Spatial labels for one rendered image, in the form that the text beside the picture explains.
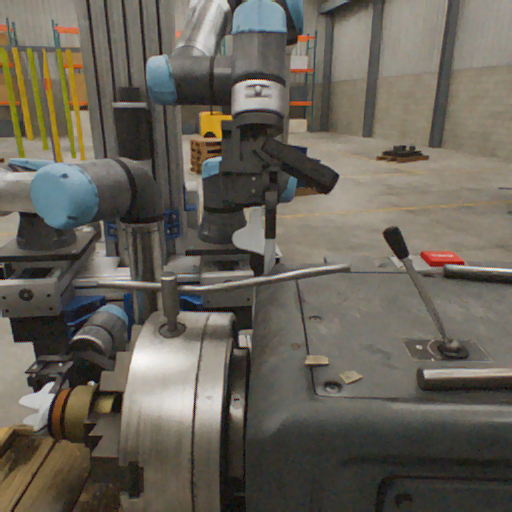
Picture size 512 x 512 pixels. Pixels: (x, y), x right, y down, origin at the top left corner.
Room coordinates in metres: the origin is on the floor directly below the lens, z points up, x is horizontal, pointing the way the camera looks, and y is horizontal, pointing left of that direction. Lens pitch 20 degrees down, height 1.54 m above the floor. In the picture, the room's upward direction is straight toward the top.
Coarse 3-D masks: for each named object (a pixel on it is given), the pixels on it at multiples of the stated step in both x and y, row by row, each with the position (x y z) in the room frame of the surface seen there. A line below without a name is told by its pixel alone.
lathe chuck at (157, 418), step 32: (160, 320) 0.58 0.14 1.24; (192, 320) 0.58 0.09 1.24; (160, 352) 0.51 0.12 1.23; (192, 352) 0.51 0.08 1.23; (128, 384) 0.47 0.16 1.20; (160, 384) 0.47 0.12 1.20; (192, 384) 0.47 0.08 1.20; (128, 416) 0.44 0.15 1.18; (160, 416) 0.44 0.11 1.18; (192, 416) 0.44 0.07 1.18; (128, 448) 0.42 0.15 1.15; (160, 448) 0.42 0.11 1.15; (192, 448) 0.42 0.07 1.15; (160, 480) 0.41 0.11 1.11; (192, 480) 0.41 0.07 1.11
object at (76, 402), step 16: (96, 384) 0.58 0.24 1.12; (64, 400) 0.56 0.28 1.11; (80, 400) 0.55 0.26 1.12; (96, 400) 0.56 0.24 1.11; (112, 400) 0.56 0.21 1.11; (48, 416) 0.54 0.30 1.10; (64, 416) 0.54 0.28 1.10; (80, 416) 0.53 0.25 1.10; (64, 432) 0.54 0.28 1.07; (80, 432) 0.53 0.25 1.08
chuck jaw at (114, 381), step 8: (136, 328) 0.64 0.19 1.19; (136, 336) 0.63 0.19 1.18; (120, 352) 0.61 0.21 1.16; (128, 352) 0.61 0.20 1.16; (120, 360) 0.60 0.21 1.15; (128, 360) 0.60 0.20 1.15; (120, 368) 0.60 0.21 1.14; (128, 368) 0.60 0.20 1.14; (104, 376) 0.59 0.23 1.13; (112, 376) 0.59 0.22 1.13; (120, 376) 0.59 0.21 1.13; (104, 384) 0.58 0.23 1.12; (112, 384) 0.58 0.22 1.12; (120, 384) 0.58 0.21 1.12; (120, 392) 0.60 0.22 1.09
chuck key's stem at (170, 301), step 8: (168, 272) 0.55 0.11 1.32; (168, 280) 0.53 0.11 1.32; (176, 280) 0.54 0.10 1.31; (168, 288) 0.53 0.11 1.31; (168, 296) 0.54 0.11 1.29; (176, 296) 0.54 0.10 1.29; (168, 304) 0.54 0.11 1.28; (176, 304) 0.54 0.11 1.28; (168, 312) 0.54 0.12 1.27; (176, 312) 0.54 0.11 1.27; (168, 320) 0.54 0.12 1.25; (176, 320) 0.55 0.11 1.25; (168, 328) 0.55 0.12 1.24; (176, 328) 0.55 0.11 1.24
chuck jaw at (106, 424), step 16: (96, 416) 0.53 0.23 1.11; (112, 416) 0.53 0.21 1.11; (96, 432) 0.49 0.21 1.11; (112, 432) 0.49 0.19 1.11; (96, 448) 0.45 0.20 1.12; (112, 448) 0.45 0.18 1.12; (96, 464) 0.43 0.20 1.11; (112, 464) 0.43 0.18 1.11; (128, 464) 0.42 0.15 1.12; (96, 480) 0.43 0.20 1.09; (112, 480) 0.43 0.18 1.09; (128, 480) 0.42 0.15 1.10
